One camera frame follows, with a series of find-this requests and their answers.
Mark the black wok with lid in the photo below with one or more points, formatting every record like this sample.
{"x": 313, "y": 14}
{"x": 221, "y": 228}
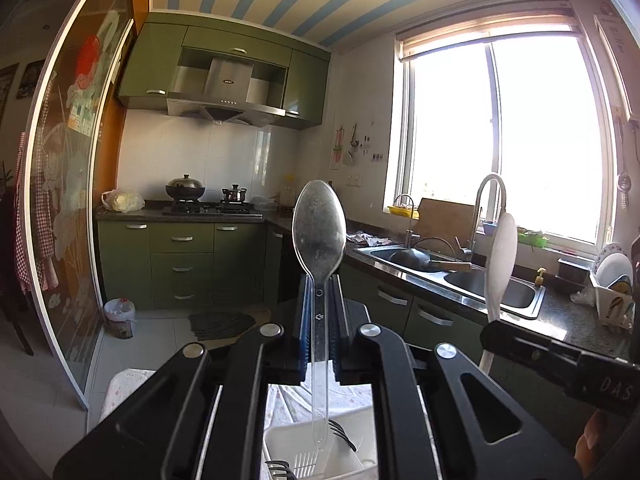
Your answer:
{"x": 186, "y": 187}

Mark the steel range hood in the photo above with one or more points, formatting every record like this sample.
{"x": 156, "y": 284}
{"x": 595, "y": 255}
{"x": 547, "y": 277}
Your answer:
{"x": 227, "y": 90}

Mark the crumpled cloth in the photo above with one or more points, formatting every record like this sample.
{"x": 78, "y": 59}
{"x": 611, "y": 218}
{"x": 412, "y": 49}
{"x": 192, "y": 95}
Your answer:
{"x": 365, "y": 239}

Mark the printed glass sliding door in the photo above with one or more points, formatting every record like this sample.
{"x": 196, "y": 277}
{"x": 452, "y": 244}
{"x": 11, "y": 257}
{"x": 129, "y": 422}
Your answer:
{"x": 75, "y": 160}

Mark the black box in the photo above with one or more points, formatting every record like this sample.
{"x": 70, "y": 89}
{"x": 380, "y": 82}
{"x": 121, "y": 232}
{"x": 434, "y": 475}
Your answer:
{"x": 572, "y": 270}

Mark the tall arched kitchen faucet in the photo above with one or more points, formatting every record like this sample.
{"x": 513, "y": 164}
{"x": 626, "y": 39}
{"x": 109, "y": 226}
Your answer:
{"x": 477, "y": 210}

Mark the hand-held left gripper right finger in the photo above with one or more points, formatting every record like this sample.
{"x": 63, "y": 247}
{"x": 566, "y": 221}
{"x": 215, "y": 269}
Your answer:
{"x": 343, "y": 330}

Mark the green base cabinets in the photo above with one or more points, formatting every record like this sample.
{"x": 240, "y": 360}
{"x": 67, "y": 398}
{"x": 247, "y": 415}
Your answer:
{"x": 180, "y": 265}
{"x": 425, "y": 315}

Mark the steel double sink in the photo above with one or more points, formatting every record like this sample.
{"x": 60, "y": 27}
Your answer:
{"x": 520, "y": 295}

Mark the black plastic fork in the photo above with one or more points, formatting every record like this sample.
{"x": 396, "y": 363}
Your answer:
{"x": 280, "y": 470}
{"x": 342, "y": 432}

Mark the wall socket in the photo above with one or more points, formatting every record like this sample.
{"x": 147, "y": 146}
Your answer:
{"x": 355, "y": 179}

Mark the small chrome faucet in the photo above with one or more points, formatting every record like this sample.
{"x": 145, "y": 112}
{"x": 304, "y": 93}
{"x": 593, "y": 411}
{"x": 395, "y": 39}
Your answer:
{"x": 410, "y": 230}

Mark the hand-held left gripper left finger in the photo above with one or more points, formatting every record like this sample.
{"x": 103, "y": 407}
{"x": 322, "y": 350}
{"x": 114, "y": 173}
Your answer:
{"x": 306, "y": 330}

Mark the yellow tray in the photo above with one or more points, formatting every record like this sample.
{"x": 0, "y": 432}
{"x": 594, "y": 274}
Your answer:
{"x": 402, "y": 210}

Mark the kitchen window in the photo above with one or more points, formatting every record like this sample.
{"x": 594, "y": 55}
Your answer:
{"x": 540, "y": 135}

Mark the white plastic spoon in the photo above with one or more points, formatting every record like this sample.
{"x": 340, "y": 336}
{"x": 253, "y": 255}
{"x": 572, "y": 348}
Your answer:
{"x": 502, "y": 260}

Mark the clear plastic spoon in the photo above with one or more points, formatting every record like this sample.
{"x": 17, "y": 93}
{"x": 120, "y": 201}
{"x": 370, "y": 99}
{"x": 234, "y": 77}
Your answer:
{"x": 319, "y": 240}

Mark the green wall cabinet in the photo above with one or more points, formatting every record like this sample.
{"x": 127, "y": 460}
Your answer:
{"x": 155, "y": 60}

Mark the soap pump dispenser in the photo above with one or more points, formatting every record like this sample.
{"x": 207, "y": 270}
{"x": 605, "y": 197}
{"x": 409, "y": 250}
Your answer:
{"x": 539, "y": 277}

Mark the wall sticker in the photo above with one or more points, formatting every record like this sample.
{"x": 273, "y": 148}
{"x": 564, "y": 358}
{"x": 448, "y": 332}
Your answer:
{"x": 345, "y": 147}

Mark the floral rimmed plate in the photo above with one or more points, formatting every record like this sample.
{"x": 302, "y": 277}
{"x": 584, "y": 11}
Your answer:
{"x": 602, "y": 255}

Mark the dark floor mat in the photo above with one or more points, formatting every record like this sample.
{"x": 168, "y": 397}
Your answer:
{"x": 220, "y": 324}

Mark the trash bin with bag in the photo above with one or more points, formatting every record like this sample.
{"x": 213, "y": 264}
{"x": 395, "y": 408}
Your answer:
{"x": 120, "y": 316}

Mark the white plastic bag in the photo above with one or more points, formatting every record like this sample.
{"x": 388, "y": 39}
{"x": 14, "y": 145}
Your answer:
{"x": 122, "y": 201}

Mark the white dish rack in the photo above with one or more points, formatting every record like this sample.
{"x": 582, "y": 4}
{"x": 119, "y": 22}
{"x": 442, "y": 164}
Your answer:
{"x": 612, "y": 307}

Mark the black gas stove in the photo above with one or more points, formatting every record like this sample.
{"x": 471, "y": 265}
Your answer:
{"x": 215, "y": 208}

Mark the wooden cutting board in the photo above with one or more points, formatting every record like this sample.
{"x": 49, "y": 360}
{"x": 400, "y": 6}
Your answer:
{"x": 442, "y": 225}

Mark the white plastic utensil basket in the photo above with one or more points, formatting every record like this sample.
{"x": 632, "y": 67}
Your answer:
{"x": 300, "y": 440}

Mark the person's right hand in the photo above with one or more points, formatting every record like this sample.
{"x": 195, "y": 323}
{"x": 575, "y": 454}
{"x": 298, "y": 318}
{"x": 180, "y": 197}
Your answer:
{"x": 592, "y": 445}

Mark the green container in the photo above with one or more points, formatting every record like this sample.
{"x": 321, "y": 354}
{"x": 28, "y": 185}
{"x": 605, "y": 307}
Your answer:
{"x": 535, "y": 240}

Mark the roller blind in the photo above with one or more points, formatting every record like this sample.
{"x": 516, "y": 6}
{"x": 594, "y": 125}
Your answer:
{"x": 475, "y": 32}

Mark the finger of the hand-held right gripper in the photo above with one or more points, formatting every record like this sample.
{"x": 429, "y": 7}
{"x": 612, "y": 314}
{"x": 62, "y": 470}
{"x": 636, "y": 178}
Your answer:
{"x": 525, "y": 352}

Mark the white plate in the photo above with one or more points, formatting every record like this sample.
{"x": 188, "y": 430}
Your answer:
{"x": 615, "y": 270}

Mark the small dark pot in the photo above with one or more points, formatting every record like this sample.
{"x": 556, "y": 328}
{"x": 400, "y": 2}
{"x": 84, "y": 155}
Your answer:
{"x": 234, "y": 195}

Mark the red checkered cloth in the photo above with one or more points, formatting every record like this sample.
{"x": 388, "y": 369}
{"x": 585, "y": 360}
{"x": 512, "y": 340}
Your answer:
{"x": 30, "y": 240}

